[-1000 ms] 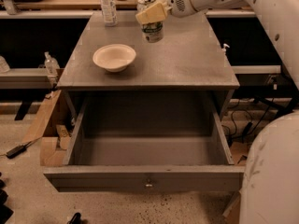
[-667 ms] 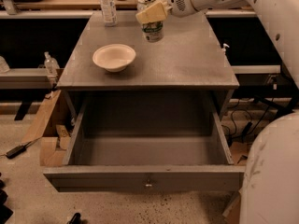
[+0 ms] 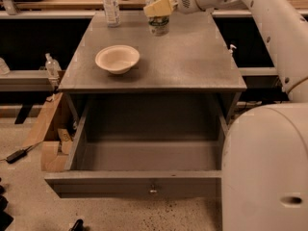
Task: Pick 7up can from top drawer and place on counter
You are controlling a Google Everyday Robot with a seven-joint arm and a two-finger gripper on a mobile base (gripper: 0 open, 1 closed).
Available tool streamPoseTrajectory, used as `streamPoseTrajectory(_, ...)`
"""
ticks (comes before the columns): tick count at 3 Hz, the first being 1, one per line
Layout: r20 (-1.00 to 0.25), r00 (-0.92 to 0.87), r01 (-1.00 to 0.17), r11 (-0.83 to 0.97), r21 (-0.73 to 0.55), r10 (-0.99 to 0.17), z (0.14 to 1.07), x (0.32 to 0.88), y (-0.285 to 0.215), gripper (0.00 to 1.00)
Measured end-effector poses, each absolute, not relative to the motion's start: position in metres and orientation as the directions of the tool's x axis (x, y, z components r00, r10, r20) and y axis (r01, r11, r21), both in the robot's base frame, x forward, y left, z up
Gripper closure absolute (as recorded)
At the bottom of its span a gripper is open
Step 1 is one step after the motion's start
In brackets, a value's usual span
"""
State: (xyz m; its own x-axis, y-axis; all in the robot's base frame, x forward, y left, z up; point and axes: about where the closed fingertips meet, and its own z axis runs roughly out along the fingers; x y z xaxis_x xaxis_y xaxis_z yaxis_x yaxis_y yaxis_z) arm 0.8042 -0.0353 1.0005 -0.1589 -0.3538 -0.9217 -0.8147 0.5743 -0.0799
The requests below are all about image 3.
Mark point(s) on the grey open top drawer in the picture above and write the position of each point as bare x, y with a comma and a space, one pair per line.
137, 145

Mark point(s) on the green white 7up can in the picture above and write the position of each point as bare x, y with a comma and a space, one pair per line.
158, 26

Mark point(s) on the small white pump bottle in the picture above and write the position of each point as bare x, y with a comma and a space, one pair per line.
232, 49

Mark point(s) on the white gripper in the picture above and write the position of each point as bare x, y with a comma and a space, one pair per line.
165, 7

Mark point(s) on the small clear sanitizer bottle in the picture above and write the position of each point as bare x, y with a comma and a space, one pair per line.
52, 66

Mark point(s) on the clear plastic water bottle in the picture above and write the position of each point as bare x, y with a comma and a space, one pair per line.
111, 10

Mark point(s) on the brown cardboard box left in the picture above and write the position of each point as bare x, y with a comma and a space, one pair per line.
53, 116

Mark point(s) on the black power adapter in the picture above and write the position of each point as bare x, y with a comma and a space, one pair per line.
16, 156

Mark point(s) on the white ceramic bowl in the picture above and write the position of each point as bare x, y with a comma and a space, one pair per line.
117, 59

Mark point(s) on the grey cabinet counter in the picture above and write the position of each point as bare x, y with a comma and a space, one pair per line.
191, 57

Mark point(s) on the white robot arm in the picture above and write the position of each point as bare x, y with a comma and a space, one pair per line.
264, 166

